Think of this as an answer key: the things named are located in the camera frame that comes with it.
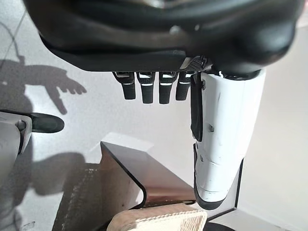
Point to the dark brown wooden stool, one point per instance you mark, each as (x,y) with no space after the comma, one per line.
(144,168)

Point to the white wicker basket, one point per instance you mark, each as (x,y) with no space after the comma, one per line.
(156,219)

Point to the left silver robot leg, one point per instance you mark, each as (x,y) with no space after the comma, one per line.
(14,134)

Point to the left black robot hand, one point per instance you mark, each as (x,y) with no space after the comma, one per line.
(144,36)

